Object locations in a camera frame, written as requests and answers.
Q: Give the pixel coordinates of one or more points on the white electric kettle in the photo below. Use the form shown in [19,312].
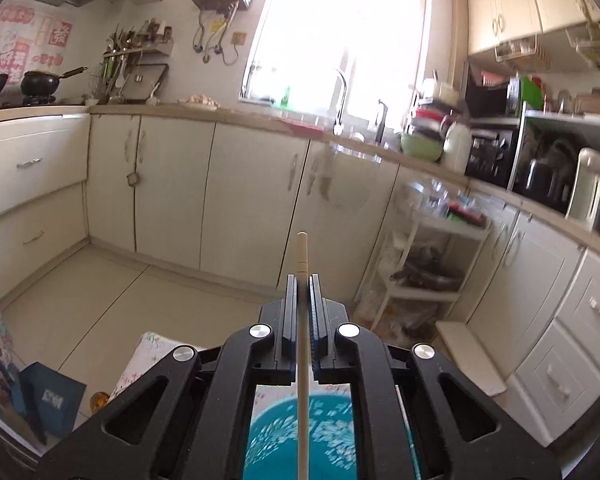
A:
[584,205]

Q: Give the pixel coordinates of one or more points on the white thermos jug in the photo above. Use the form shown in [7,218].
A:
[457,144]

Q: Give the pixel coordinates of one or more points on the green bowl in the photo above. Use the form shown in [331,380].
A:
[421,147]

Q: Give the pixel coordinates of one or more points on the floral white tablecloth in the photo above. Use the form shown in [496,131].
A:
[150,349]

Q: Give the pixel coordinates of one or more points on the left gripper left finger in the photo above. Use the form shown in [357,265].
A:
[188,416]

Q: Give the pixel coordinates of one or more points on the bamboo chopstick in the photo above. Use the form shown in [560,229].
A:
[303,354]

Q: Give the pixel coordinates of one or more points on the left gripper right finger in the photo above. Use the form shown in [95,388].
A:
[415,414]

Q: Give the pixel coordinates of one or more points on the black frying pan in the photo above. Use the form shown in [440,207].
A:
[39,83]

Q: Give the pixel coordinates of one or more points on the kitchen faucet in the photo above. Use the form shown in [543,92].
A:
[337,127]

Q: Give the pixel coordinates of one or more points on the blue dustpan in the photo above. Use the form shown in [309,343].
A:
[56,398]

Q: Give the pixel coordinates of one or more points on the white storage rack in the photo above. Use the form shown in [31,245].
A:
[430,226]

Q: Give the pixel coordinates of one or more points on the black pot on rack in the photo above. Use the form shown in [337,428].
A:
[417,277]

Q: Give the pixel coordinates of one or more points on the small white stool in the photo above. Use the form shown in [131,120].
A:
[470,357]

